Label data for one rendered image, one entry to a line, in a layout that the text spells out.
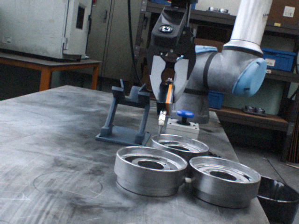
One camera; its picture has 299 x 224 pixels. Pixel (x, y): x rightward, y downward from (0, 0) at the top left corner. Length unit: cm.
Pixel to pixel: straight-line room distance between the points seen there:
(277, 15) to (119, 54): 186
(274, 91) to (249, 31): 369
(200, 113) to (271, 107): 366
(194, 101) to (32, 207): 73
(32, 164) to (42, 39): 233
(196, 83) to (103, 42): 344
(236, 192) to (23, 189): 28
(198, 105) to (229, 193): 60
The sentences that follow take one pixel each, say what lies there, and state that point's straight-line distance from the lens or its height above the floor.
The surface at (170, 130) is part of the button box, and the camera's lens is 76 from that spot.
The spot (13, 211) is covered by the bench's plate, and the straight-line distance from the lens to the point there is 42.
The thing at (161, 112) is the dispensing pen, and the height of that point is 88.
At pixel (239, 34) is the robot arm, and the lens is 104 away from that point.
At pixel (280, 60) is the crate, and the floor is 111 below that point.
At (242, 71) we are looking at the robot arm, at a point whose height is 98.
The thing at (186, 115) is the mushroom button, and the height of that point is 87.
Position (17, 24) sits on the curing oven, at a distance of 292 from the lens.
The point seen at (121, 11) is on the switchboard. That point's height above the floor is 139.
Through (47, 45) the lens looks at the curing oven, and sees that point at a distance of 282.
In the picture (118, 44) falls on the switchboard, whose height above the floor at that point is 100.
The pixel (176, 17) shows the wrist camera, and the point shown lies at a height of 106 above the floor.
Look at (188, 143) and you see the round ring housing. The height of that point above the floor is 83.
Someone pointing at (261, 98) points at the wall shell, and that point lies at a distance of 469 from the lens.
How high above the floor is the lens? 99
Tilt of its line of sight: 10 degrees down
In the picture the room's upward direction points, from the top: 10 degrees clockwise
